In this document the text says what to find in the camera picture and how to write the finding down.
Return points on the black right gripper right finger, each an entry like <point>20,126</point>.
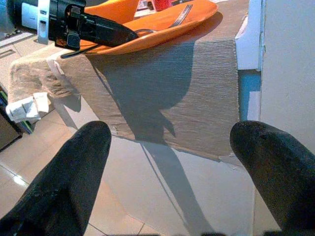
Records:
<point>278,167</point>

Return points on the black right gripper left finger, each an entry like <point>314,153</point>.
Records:
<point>66,177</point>

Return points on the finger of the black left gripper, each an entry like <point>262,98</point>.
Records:
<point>108,29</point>

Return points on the orange plate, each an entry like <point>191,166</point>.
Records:
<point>167,24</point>

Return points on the orange bowl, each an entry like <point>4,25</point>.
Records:
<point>113,11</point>

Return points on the white appliance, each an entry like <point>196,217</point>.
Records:
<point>29,13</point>

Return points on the dark metal fork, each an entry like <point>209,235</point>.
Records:
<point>180,16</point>

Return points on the dark box with green stripes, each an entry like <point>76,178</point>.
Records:
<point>8,127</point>

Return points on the crumpled white tape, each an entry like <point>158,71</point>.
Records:
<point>27,108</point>

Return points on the white cabinet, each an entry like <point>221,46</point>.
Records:
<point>249,37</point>

